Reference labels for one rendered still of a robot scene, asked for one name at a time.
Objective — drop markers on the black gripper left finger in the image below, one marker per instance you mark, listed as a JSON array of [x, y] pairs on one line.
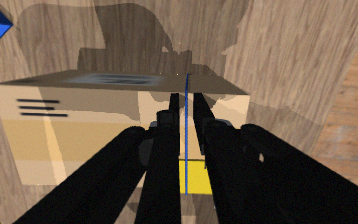
[[98, 190]]

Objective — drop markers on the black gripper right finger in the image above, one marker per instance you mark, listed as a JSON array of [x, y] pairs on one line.
[[296, 189]]

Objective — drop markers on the tan cardboard box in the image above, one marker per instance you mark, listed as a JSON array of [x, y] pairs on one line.
[[57, 121]]

